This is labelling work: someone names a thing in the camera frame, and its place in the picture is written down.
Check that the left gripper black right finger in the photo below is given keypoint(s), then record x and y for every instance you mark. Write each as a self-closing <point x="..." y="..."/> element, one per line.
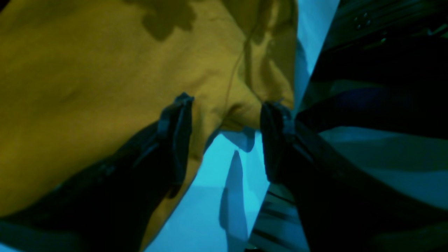
<point x="341" y="208"/>

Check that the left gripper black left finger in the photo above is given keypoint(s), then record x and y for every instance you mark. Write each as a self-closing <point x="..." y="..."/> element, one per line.
<point x="107" y="206"/>

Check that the orange t-shirt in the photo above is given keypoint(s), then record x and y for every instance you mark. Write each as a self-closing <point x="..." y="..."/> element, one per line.
<point x="79" y="78"/>

